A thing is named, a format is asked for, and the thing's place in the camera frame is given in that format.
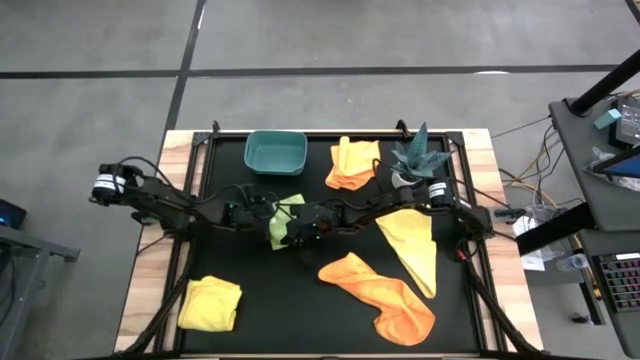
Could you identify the small teal box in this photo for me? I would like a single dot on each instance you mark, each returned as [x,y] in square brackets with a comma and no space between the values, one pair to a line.
[607,119]

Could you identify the black electronic device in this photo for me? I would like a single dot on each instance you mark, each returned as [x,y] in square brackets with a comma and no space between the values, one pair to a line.
[627,122]

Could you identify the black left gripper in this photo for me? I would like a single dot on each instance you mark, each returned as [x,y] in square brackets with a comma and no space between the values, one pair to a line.
[247,214]

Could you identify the teal plastic bin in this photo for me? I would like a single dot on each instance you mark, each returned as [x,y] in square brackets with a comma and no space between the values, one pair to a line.
[275,152]

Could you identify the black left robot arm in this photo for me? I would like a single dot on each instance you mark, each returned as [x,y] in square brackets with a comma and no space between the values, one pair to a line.
[160,200]

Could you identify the green microfiber towel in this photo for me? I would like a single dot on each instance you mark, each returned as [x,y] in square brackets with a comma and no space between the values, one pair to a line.
[279,232]

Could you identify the tablet with blue screen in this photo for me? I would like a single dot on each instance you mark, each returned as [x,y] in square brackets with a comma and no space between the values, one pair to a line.
[622,165]

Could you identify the black device with blue light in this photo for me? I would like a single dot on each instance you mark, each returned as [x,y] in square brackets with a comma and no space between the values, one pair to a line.
[10,214]

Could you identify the white paper sheets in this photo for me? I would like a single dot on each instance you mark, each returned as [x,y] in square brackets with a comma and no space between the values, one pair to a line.
[530,250]

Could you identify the light orange microfiber towel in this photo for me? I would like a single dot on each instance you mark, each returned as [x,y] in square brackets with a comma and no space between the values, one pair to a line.
[352,162]

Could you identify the yellow microfiber towel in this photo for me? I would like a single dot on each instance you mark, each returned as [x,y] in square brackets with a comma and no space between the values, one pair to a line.
[210,305]
[412,245]

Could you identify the black aluminium table frame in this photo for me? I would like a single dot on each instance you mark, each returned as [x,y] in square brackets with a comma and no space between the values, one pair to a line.
[200,139]

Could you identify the small black floor object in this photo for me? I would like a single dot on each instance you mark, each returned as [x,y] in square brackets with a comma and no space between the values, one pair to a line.
[581,319]

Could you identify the dark grey side desk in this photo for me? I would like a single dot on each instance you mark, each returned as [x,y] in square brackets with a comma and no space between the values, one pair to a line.
[590,200]

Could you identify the grey metal stand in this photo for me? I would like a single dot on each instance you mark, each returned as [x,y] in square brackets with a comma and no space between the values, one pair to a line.
[30,250]

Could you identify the deep orange microfiber towel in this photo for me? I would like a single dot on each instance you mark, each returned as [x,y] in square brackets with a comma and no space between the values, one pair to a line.
[380,295]

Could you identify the light wooden table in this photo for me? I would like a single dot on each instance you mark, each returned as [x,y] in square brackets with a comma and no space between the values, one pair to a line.
[145,290]

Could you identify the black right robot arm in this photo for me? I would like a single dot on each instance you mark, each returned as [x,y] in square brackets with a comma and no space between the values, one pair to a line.
[390,212]

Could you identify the artificial green snake plant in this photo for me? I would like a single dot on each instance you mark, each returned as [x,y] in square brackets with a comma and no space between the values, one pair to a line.
[417,155]

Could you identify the clear plastic water bottle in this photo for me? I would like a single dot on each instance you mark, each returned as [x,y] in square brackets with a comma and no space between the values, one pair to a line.
[575,262]

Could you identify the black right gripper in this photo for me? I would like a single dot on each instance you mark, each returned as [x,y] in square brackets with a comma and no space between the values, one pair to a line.
[317,220]

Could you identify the black round pole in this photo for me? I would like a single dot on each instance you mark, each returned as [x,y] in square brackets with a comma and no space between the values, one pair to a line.
[605,82]

